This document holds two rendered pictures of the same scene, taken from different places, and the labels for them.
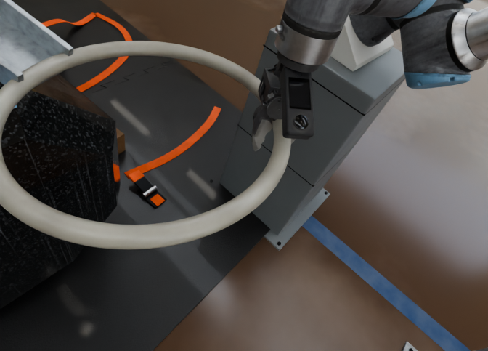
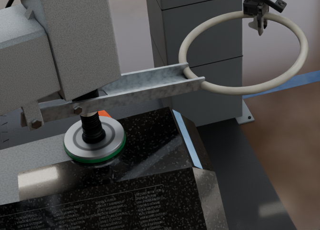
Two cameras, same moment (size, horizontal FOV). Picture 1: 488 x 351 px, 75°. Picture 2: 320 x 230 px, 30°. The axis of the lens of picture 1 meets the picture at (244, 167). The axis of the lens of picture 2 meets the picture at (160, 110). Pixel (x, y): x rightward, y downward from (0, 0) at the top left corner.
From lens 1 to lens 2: 2.02 m
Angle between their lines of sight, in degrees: 26
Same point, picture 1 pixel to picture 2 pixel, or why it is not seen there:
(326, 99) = (218, 4)
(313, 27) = not seen: outside the picture
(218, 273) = (253, 160)
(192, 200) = not seen: hidden behind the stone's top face
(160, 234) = (305, 53)
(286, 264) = (267, 121)
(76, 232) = (295, 69)
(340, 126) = (235, 9)
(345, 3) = not seen: outside the picture
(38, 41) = (172, 75)
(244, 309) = (285, 156)
